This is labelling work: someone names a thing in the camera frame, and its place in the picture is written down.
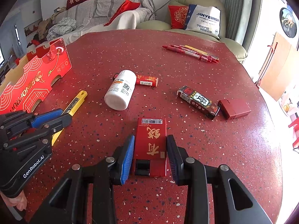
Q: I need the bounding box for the white blue tote bag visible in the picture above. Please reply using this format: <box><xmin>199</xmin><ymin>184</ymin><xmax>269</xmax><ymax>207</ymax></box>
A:
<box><xmin>184</xmin><ymin>4</ymin><xmax>221</xmax><ymax>39</ymax></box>

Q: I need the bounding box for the white pill bottle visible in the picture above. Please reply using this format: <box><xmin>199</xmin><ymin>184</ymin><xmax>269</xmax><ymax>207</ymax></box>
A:
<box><xmin>104</xmin><ymin>70</ymin><xmax>136</xmax><ymax>111</ymax></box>

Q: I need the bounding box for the large red lighter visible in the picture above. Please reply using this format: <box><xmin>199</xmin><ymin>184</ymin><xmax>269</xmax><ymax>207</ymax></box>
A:
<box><xmin>132</xmin><ymin>117</ymin><xmax>167</xmax><ymax>178</ymax></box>

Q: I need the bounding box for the crumpled light blue cloth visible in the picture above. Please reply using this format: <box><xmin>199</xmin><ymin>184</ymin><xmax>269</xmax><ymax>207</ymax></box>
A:
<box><xmin>46</xmin><ymin>17</ymin><xmax>76</xmax><ymax>41</ymax></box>

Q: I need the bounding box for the grey striped covered sofa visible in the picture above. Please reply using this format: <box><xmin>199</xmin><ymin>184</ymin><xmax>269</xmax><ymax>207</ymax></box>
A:
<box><xmin>26</xmin><ymin>0</ymin><xmax>156</xmax><ymax>52</ymax></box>

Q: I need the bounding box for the front red pen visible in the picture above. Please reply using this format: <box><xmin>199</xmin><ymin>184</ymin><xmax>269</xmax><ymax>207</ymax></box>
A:
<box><xmin>162</xmin><ymin>46</ymin><xmax>218</xmax><ymax>63</ymax></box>

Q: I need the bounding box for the round black wall decoration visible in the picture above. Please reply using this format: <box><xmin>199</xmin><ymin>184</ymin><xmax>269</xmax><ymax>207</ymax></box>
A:
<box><xmin>280</xmin><ymin>8</ymin><xmax>297</xmax><ymax>38</ymax></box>

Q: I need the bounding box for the red gift cardboard box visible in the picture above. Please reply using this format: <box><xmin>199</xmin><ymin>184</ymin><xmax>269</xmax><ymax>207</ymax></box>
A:
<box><xmin>1</xmin><ymin>38</ymin><xmax>72</xmax><ymax>113</ymax></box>

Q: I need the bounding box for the beige armchair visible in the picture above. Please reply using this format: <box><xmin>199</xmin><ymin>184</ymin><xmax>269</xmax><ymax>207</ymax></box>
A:
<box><xmin>137</xmin><ymin>0</ymin><xmax>247</xmax><ymax>63</ymax></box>

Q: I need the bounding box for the yellow blade case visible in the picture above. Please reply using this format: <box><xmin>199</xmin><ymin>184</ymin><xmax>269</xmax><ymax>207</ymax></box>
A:
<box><xmin>52</xmin><ymin>90</ymin><xmax>88</xmax><ymax>146</ymax></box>

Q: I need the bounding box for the red pen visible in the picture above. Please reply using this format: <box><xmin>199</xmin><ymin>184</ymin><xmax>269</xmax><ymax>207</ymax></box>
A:
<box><xmin>171</xmin><ymin>45</ymin><xmax>219</xmax><ymax>63</ymax></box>
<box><xmin>162</xmin><ymin>46</ymin><xmax>218</xmax><ymax>63</ymax></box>

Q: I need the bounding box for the red slim lighter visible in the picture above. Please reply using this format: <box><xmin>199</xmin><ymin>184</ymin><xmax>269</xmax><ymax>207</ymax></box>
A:
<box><xmin>112</xmin><ymin>73</ymin><xmax>159</xmax><ymax>87</ymax></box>

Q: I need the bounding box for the small dark red box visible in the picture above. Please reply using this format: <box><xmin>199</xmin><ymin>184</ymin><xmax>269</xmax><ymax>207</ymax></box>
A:
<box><xmin>218</xmin><ymin>99</ymin><xmax>251</xmax><ymax>120</ymax></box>

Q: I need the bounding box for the yellow pen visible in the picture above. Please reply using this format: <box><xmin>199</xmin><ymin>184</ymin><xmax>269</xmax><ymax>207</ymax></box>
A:
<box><xmin>183</xmin><ymin>45</ymin><xmax>210</xmax><ymax>56</ymax></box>

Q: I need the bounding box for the grey curtain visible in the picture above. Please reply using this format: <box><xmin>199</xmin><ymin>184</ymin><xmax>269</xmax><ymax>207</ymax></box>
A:
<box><xmin>224</xmin><ymin>0</ymin><xmax>253</xmax><ymax>45</ymax></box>

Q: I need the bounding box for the person's left hand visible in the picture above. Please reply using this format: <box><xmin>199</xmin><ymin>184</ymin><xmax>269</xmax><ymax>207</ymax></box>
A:
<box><xmin>1</xmin><ymin>191</ymin><xmax>27</xmax><ymax>211</ymax></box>

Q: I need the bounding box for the dark patterned cigarette pack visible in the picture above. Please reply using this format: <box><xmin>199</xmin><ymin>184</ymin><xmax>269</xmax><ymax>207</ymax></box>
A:
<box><xmin>176</xmin><ymin>85</ymin><xmax>220</xmax><ymax>120</ymax></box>

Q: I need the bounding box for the red plastic chair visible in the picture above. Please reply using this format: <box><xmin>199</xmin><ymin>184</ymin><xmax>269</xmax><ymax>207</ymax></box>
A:
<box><xmin>288</xmin><ymin>117</ymin><xmax>299</xmax><ymax>153</ymax></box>

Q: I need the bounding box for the red embroidered cushion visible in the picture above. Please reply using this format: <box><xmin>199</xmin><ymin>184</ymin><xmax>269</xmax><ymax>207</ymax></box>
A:
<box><xmin>168</xmin><ymin>5</ymin><xmax>189</xmax><ymax>29</ymax></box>

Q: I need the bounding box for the wooden board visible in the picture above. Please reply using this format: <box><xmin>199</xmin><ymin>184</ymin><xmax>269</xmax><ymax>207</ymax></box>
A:
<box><xmin>260</xmin><ymin>33</ymin><xmax>298</xmax><ymax>101</ymax></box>

